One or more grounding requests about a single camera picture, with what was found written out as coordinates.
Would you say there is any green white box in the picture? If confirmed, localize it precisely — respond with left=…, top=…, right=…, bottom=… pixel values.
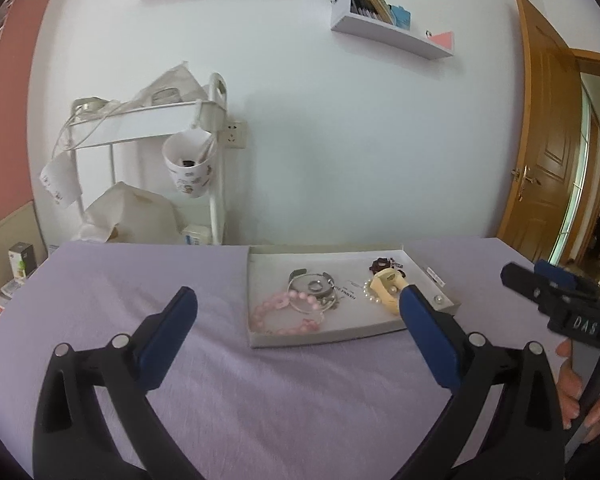
left=7, top=242, right=35, bottom=278

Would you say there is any row of books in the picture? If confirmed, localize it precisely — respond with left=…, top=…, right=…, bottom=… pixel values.
left=332, top=0, right=411, bottom=28

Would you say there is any white wall socket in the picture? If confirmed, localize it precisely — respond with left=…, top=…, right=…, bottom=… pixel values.
left=219, top=117, right=248, bottom=150

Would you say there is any cream bracelet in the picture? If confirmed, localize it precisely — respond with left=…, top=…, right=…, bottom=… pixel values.
left=370, top=267, right=411, bottom=316

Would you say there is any silver cuff bracelet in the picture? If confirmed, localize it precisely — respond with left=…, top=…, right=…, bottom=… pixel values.
left=287, top=269, right=336, bottom=291

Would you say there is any wooden door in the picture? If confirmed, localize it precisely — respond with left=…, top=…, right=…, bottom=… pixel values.
left=495, top=0, right=600, bottom=266

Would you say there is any dark red bead bracelet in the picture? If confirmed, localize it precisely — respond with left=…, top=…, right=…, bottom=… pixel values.
left=369, top=256, right=406, bottom=276

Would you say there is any white storage cart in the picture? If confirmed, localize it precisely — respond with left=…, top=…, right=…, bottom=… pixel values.
left=55, top=72, right=228, bottom=246

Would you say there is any pearl bracelet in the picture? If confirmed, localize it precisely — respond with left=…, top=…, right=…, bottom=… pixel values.
left=362, top=280, right=406, bottom=306

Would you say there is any clear bangle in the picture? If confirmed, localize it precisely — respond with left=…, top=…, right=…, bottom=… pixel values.
left=289, top=287, right=338, bottom=317

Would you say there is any white printed cup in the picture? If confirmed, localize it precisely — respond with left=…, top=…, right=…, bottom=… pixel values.
left=161, top=129, right=216, bottom=200

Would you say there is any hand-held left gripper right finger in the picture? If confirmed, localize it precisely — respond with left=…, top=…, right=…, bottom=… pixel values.
left=399, top=284, right=566, bottom=480

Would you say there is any brass door handle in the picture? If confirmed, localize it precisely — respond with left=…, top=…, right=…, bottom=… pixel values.
left=511, top=165, right=541, bottom=202

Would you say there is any person's right hand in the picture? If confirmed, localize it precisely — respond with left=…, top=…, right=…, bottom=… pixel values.
left=555, top=339, right=600, bottom=433

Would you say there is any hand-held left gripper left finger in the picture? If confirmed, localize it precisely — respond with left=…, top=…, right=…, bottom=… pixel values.
left=32, top=286, right=203, bottom=480

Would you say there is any white plastic bag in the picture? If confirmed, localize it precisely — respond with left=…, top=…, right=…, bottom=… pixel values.
left=132, top=61, right=211, bottom=106

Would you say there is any white jewelry tray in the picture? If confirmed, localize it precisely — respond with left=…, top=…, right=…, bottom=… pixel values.
left=246, top=244, right=462, bottom=350

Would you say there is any white wall shelf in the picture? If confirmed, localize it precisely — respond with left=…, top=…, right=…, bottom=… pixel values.
left=330, top=2, right=455, bottom=58

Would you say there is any pink bead bracelet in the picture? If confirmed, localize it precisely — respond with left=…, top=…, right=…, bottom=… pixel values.
left=250, top=290, right=323, bottom=336

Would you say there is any white paper bag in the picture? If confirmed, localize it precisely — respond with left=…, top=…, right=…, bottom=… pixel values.
left=77, top=181, right=181, bottom=243

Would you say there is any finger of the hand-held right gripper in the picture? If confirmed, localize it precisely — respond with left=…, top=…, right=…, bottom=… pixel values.
left=500, top=261, right=551, bottom=311
left=534, top=259, right=588, bottom=293

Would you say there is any white printed pouch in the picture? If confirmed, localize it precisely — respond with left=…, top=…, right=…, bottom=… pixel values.
left=40, top=152, right=83, bottom=206

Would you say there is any beige board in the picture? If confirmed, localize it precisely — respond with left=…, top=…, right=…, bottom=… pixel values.
left=0, top=200, right=48, bottom=286

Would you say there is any small white blue box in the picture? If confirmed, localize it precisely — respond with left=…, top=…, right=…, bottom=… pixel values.
left=181, top=224, right=213, bottom=246

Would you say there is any lilac tablecloth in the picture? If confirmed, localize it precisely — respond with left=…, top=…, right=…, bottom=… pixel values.
left=0, top=237, right=581, bottom=480

